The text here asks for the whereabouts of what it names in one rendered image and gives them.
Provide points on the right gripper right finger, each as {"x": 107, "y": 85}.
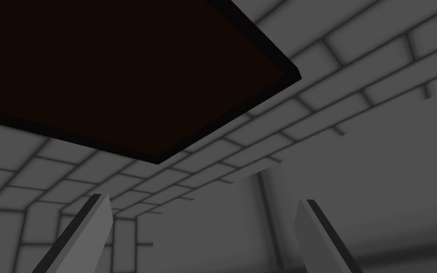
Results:
{"x": 319, "y": 242}

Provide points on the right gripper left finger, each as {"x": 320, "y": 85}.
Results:
{"x": 85, "y": 235}

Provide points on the dark brown table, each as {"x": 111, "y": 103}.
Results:
{"x": 120, "y": 76}

